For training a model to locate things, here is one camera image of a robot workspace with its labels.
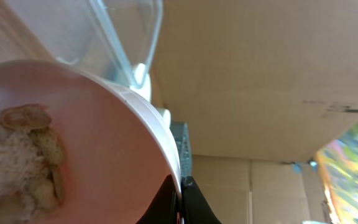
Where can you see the white paper cup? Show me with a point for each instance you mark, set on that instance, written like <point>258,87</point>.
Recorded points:
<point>166,115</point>

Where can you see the cardboard wall panel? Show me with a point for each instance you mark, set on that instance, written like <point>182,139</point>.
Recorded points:
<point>261,84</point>

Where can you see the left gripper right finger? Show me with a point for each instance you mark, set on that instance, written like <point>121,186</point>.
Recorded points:
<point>195,209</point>

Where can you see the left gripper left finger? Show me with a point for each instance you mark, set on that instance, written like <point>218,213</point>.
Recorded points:
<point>163,208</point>

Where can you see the grey dishwasher rack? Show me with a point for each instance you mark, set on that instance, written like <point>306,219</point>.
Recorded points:
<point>182,139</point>

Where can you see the clear plastic bin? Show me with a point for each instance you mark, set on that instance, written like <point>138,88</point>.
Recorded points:
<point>107,38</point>

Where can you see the rice and peanut scraps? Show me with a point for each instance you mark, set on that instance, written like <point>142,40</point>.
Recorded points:
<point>31,184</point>

